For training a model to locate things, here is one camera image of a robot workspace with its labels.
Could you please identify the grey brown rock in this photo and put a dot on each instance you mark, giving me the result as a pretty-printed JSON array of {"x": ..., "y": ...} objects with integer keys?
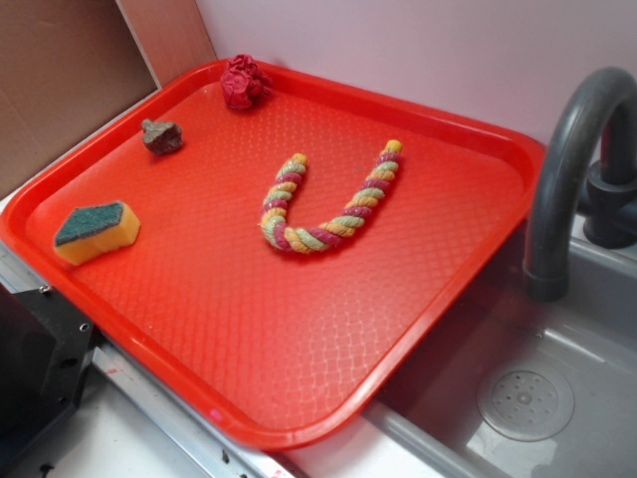
[{"x": 161, "y": 137}]

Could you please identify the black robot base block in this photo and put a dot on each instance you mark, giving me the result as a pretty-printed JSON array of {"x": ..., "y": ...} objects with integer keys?
[{"x": 46, "y": 348}]

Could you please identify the red plastic tray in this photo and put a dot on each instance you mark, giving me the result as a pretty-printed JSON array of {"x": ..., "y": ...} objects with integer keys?
[{"x": 278, "y": 350}]

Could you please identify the crumpled red cloth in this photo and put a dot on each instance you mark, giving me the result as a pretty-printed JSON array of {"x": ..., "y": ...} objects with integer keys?
[{"x": 244, "y": 83}]

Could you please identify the yellow green sponge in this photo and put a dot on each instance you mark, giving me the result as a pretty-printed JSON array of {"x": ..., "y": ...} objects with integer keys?
[{"x": 92, "y": 231}]

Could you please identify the grey plastic sink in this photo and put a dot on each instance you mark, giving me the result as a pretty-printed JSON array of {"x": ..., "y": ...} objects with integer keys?
[{"x": 589, "y": 337}]

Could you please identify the round sink drain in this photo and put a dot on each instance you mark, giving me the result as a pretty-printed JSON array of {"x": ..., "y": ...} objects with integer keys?
[{"x": 525, "y": 404}]

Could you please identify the grey curved faucet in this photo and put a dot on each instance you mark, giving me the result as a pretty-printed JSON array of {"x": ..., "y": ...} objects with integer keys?
[{"x": 589, "y": 169}]

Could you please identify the brown cardboard panel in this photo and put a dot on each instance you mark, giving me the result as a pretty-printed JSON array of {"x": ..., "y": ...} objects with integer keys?
[{"x": 70, "y": 67}]

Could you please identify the metal rail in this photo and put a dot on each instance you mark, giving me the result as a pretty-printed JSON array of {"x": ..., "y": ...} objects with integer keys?
[{"x": 128, "y": 425}]

